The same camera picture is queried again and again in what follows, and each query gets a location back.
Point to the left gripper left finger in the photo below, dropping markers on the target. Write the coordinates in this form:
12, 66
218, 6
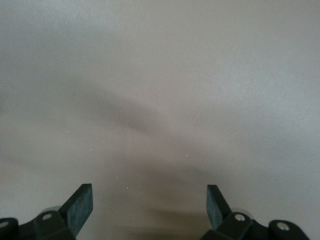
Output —
77, 212

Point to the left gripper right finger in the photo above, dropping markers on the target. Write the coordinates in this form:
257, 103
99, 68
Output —
215, 207

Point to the brown table mat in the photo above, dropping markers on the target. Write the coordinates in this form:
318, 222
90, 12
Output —
160, 75

